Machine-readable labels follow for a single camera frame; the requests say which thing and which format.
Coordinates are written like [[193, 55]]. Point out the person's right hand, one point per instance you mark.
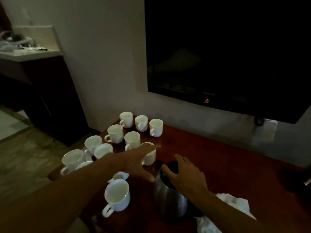
[[189, 179]]

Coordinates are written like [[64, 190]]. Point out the person's left hand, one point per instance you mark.
[[136, 160]]

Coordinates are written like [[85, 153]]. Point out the white ceramic cup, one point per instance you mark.
[[115, 132], [117, 194], [103, 150], [133, 139], [149, 158], [120, 176], [83, 165], [71, 158]]

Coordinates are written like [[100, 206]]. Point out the steel kettle with black lid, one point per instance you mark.
[[170, 198]]

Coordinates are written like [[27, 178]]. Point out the group of white cups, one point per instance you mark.
[[126, 118]]

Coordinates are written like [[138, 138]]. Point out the white cloth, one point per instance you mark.
[[233, 201]]

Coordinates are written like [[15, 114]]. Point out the black and steel kettle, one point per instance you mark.
[[307, 183]]

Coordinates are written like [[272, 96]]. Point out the person's right forearm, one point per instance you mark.
[[226, 215]]

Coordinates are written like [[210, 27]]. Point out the person's left forearm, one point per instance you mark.
[[60, 194]]

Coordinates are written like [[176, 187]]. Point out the dark red wooden table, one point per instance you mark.
[[218, 162]]

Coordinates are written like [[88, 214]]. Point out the dark wooden cabinet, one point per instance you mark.
[[56, 99]]

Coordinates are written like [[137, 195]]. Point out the small dark flat object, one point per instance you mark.
[[42, 49]]

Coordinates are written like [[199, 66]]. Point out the pale stone countertop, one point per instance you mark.
[[29, 55]]

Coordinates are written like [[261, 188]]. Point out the grey crumpled bundle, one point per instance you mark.
[[14, 41]]

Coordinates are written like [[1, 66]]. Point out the black wall television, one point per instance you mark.
[[230, 46]]

